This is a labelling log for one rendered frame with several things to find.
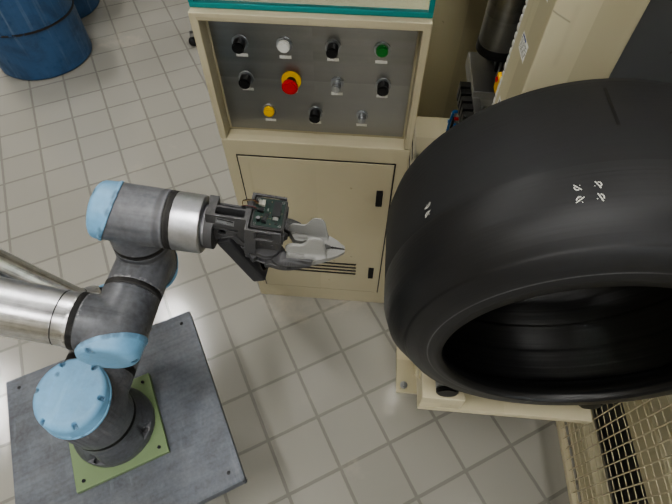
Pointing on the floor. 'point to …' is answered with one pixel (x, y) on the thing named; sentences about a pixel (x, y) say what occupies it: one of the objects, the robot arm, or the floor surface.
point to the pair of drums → (43, 37)
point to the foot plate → (406, 382)
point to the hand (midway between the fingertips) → (336, 252)
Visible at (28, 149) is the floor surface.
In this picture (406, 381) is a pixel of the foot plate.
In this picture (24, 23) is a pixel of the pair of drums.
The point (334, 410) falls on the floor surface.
